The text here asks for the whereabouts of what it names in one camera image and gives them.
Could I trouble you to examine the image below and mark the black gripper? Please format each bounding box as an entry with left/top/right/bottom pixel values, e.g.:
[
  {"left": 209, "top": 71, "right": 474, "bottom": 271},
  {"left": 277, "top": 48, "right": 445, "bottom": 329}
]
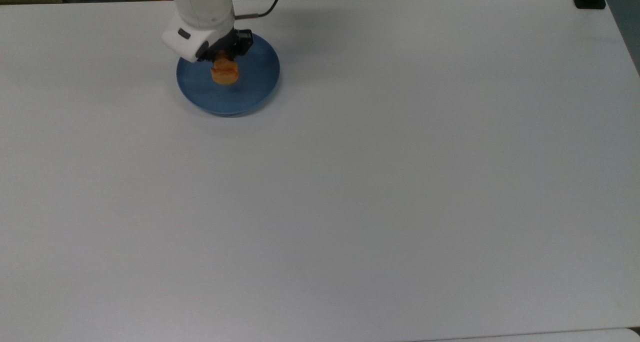
[{"left": 197, "top": 30, "right": 255, "bottom": 63}]

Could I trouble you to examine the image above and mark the orange braided bread loaf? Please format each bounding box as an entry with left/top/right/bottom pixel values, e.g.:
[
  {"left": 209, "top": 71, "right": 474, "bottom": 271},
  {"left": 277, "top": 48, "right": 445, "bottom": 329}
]
[{"left": 210, "top": 51, "right": 240, "bottom": 86}]

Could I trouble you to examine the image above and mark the blue round plate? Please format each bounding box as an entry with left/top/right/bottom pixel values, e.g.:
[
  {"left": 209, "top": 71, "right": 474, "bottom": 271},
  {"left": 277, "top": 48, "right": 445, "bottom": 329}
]
[{"left": 176, "top": 32, "right": 281, "bottom": 116}]

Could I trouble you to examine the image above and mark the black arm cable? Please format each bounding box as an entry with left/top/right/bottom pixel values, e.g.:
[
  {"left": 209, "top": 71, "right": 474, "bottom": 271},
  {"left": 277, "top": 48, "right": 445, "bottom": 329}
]
[{"left": 234, "top": 0, "right": 287, "bottom": 21}]

